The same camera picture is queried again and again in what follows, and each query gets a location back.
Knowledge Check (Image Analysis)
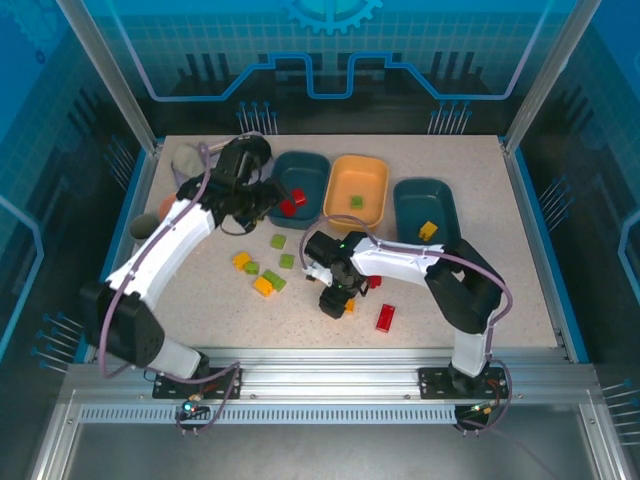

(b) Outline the dark teal rectangular container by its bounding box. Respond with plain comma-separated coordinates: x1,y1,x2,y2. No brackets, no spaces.
268,151,331,230
392,177,459,246

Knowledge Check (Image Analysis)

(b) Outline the yellow rectangular container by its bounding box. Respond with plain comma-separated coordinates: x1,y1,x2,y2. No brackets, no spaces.
322,154,390,232

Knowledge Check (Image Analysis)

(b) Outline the black round pan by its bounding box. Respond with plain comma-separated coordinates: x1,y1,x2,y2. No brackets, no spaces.
249,134,274,174

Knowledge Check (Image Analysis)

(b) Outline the beige cloth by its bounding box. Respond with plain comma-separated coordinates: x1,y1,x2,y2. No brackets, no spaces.
172,143,206,176

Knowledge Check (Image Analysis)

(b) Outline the gray mug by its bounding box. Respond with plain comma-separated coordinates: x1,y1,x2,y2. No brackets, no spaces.
129,213,159,241

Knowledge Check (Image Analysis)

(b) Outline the power connector with lit LED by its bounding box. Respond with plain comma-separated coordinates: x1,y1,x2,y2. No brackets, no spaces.
467,397,504,417
180,392,211,419

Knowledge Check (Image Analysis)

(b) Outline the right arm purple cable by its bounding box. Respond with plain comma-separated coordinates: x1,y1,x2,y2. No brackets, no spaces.
298,213,514,437

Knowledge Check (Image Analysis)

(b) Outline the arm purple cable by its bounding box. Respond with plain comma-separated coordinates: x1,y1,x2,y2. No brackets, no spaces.
298,213,514,437
97,130,266,437

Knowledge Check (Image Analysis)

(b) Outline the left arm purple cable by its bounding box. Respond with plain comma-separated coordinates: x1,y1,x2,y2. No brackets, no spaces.
97,130,266,437

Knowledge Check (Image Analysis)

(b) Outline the aluminium front rail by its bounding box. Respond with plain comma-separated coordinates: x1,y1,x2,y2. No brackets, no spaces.
64,347,601,407

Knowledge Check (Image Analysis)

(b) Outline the slotted metal cable duct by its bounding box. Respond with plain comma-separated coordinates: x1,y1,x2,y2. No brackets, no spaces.
78,405,459,426

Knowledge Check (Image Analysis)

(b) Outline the blue table side rail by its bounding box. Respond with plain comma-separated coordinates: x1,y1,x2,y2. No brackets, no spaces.
509,142,591,364
74,142,156,364

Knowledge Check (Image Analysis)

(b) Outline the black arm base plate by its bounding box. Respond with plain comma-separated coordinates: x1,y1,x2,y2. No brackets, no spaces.
152,367,244,400
417,367,510,400

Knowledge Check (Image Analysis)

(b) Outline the aluminium frame post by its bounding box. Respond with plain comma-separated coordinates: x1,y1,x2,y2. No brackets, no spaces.
503,0,602,154
53,0,164,154

